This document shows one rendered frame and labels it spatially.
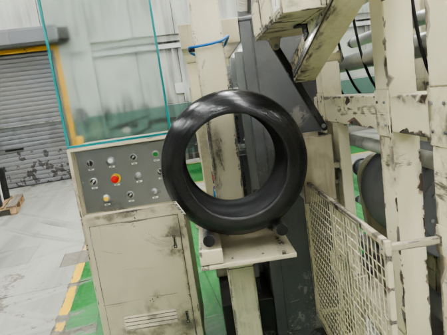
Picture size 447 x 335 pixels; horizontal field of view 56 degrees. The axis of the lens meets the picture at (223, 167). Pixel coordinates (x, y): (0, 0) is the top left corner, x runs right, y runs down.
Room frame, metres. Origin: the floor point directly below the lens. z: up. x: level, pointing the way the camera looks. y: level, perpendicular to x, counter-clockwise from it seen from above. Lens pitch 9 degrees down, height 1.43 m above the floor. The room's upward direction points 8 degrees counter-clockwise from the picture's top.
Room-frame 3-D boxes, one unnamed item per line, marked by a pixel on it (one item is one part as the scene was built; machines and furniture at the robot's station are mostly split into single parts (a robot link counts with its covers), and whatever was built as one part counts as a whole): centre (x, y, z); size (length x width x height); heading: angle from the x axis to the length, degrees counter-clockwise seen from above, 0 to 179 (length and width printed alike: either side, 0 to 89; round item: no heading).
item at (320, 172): (1.94, -0.41, 1.05); 0.20 x 0.15 x 0.30; 2
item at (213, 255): (1.70, 0.10, 0.83); 0.36 x 0.09 x 0.06; 2
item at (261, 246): (1.70, -0.04, 0.80); 0.37 x 0.36 x 0.02; 92
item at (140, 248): (2.39, 0.53, 0.63); 0.56 x 0.41 x 1.27; 92
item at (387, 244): (1.49, -0.38, 0.65); 0.90 x 0.02 x 0.70; 2
